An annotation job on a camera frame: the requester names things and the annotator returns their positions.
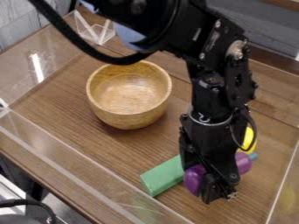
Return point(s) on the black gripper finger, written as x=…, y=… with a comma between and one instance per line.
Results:
x=187, y=153
x=215, y=188

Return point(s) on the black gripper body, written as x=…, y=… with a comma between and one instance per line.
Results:
x=216, y=136

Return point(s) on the purple toy eggplant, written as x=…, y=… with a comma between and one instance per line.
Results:
x=195, y=173

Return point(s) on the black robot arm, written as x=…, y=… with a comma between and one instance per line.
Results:
x=193, y=32

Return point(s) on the brown wooden bowl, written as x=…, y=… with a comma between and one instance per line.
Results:
x=128, y=95

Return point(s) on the green rectangular block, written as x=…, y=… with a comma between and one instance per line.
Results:
x=163, y=177

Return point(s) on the yellow toy lemon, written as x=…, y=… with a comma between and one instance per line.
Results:
x=247, y=141

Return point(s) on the clear acrylic tray wall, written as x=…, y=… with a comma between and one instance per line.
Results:
x=92, y=189

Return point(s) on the clear acrylic corner bracket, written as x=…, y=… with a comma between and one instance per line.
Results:
x=96, y=33

